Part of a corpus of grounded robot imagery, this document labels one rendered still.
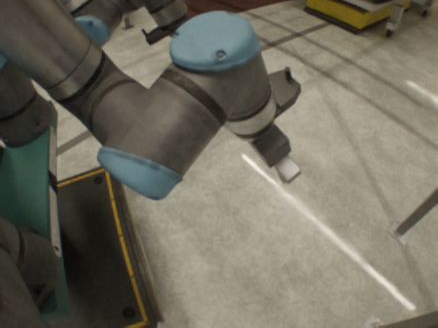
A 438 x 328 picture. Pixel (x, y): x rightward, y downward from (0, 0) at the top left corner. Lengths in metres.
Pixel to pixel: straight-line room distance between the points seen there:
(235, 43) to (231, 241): 1.10
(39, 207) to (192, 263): 0.78
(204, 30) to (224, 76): 0.06
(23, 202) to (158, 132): 0.51
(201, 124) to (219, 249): 1.04
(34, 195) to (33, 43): 0.46
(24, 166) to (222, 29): 0.64
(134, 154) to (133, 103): 0.06
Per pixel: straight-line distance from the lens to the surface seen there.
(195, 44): 0.29
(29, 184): 0.74
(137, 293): 0.93
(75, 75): 0.33
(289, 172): 0.47
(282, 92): 0.43
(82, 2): 0.62
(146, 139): 0.27
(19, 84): 0.80
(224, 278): 1.24
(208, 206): 1.38
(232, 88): 0.29
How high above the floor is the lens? 1.20
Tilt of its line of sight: 50 degrees down
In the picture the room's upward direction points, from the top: 2 degrees counter-clockwise
